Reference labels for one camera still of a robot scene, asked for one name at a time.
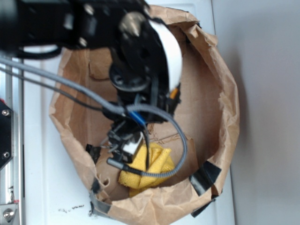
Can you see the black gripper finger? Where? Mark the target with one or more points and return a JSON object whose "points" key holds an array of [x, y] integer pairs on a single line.
{"points": [[134, 144], [117, 139]]}

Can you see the aluminium frame rail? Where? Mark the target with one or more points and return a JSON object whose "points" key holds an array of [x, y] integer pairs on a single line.
{"points": [[12, 210]]}

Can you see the black metal bracket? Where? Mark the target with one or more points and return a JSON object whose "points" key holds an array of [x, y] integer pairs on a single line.
{"points": [[6, 134]]}

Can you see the brown paper bag bin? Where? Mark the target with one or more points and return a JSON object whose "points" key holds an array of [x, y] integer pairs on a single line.
{"points": [[208, 114]]}

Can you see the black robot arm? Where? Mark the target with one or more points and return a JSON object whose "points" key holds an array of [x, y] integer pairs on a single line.
{"points": [[39, 29]]}

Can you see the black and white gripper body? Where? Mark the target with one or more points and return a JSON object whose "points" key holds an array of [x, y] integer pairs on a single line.
{"points": [[146, 60]]}

